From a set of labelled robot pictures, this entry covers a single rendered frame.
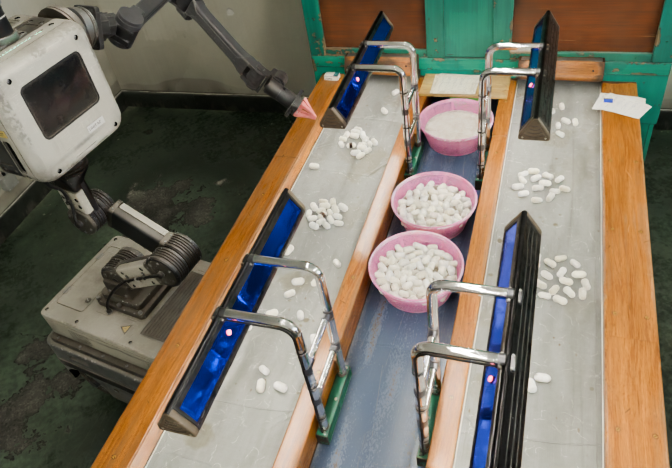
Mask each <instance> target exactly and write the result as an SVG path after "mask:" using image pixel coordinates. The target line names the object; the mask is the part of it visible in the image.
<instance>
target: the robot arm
mask: <svg viewBox="0 0 672 468"><path fill-rule="evenodd" d="M167 2H169V3H171V4H172V5H174V6H175V7H176V10H177V12H178V13H179V14H180V15H181V16H182V17H183V18H184V19H185V20H192V19H193V20H195V21H196V22H197V23H198V25H199V26H200V27H201V28H202V29H203V30H204V31H205V32H206V33H207V35H208V36H209V37H210V38H211V39H212V40H213V41H214V42H215V44H216V45H217V46H218V47H219V48H220V49H221V50H222V51H223V53H224V54H225V55H226V56H227V57H228V58H229V59H230V61H231V62H232V63H233V65H234V66H235V68H236V70H237V72H238V73H239V74H240V75H241V76H240V78H241V79H242V80H243V81H244V82H245V84H246V86H247V87H248V88H249V89H251V90H252V91H253V90H254V91H256V92H257V93H258V92H259V90H260V89H261V88H262V86H263V85H264V83H265V82H266V83H265V85H264V87H265V88H264V90H263V91H264V93H266V94H267V95H269V96H270V97H272V98H273V99H275V100H276V101H277V102H279V103H280V104H282V105H283V106H285V107H286V108H288V109H287V111H286V113H285V114H284V116H286V117H288V116H289V113H290V112H291V110H292V111H293V112H292V114H291V115H293V116H294V117H304V118H310V119H314V120H315V119H316V117H317V116H316V114H315V113H314V111H313V110H312V108H311V106H310V104H309V102H308V100H307V98H305V97H304V96H303V97H302V99H301V98H300V97H301V95H302V93H303V92H304V91H303V90H302V89H301V90H300V91H299V92H298V94H297V95H296V94H295V93H293V92H292V91H290V90H289V89H287V88H286V87H284V86H285V85H286V83H287V81H288V75H287V74H286V72H284V71H282V70H277V69H276V68H273V69H272V70H271V71H269V70H268V69H266V68H265V67H264V66H263V65H262V64H261V63H260V62H259V61H257V60H256V59H255V58H254V57H253V56H251V55H250V54H249V53H247V52H246V51H245V50H244V49H243V48H242V47H241V46H240V44H239V43H238V42H237V41H236V40H235V39H234V38H233V37H232V36H231V34H230V33H229V32H228V31H227V30H226V29H225V28H224V27H223V25H222V24H221V23H220V22H219V21H218V20H217V19H216V18H215V17H214V15H213V14H212V13H211V12H210V11H209V9H208V8H207V6H206V5H205V2H204V1H203V0H140V1H139V2H138V3H137V4H136V5H132V6H131V7H126V6H123V7H120V8H119V10H118V11H117V13H116V14H115V13H114V12H112V13H107V12H100V10H99V8H98V7H97V6H89V5H74V7H77V6H80V7H84V8H86V9H87V10H88V11H90V12H91V14H92V15H93V17H94V18H95V20H96V23H97V26H98V31H99V36H98V41H97V44H96V46H95V47H94V48H93V50H103V49H104V41H106V39H107V38H108V40H109V41H110V42H111V43H112V44H113V45H114V46H116V47H118V48H120V49H130V48H131V47H132V45H133V43H134V41H135V39H136V37H137V35H138V33H139V31H140V30H141V28H142V27H143V26H144V24H145V23H146V22H147V21H148V20H149V19H150V18H151V17H153V16H154V15H155V14H156V13H157V12H158V11H159V10H160V9H161V8H162V7H163V6H164V5H165V4H166V3H167ZM265 77H266V78H265ZM264 78H265V80H264ZM263 80H264V81H263ZM262 81H263V82H262ZM261 83H262V84H261ZM260 84H261V85H260ZM302 109H304V110H306V111H307V112H308V113H307V112H306V111H304V110H302ZM309 113H310V114H309Z"/></svg>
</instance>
